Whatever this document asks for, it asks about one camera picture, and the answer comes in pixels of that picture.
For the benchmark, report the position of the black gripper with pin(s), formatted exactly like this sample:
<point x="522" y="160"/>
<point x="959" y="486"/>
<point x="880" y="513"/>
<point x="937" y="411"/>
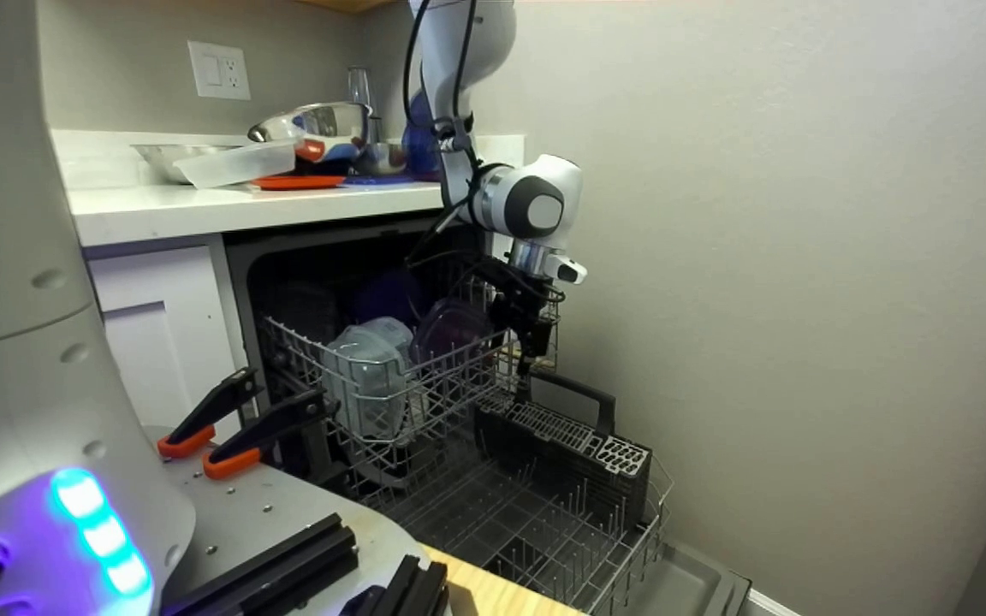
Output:
<point x="526" y="296"/>

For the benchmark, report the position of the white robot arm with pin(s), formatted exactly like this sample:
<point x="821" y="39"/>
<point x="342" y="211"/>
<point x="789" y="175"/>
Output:
<point x="15" y="344"/>

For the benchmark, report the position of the black dishwasher tub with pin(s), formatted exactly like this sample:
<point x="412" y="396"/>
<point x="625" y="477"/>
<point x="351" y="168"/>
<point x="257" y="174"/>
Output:
<point x="289" y="268"/>

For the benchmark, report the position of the grey dishwasher door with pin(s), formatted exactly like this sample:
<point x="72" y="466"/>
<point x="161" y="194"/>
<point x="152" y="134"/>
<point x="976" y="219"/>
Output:
<point x="686" y="588"/>

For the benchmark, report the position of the grey cutlery basket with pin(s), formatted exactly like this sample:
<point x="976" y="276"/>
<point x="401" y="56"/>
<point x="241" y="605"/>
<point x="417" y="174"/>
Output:
<point x="584" y="466"/>

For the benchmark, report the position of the clear lidded plastic container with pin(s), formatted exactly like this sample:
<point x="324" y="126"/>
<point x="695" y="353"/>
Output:
<point x="373" y="378"/>

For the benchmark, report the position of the wooden board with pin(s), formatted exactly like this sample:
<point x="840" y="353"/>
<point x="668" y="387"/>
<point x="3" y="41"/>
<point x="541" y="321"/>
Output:
<point x="504" y="597"/>

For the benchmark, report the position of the blue plastic container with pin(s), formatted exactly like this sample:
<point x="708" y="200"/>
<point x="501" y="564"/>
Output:
<point x="423" y="132"/>

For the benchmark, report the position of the steel cup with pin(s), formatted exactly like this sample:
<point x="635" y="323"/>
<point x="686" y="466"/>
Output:
<point x="370" y="142"/>

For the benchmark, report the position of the black aluminium extrusion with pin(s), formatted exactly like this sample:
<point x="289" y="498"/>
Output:
<point x="274" y="565"/>
<point x="407" y="590"/>

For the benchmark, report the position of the red plastic lid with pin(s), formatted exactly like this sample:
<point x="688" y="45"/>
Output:
<point x="298" y="184"/>

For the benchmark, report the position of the small clear plastic container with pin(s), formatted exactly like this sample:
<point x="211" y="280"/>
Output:
<point x="237" y="167"/>

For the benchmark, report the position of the white lower cabinet door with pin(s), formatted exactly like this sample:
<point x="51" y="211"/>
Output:
<point x="161" y="331"/>

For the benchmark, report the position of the large clear plastic container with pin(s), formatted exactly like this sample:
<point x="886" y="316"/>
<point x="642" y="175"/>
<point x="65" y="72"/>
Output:
<point x="161" y="160"/>

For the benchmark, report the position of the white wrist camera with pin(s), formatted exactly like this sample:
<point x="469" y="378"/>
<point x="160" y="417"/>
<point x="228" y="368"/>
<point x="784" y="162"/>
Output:
<point x="566" y="272"/>

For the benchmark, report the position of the white wall outlet plate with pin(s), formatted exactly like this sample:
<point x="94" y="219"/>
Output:
<point x="221" y="70"/>

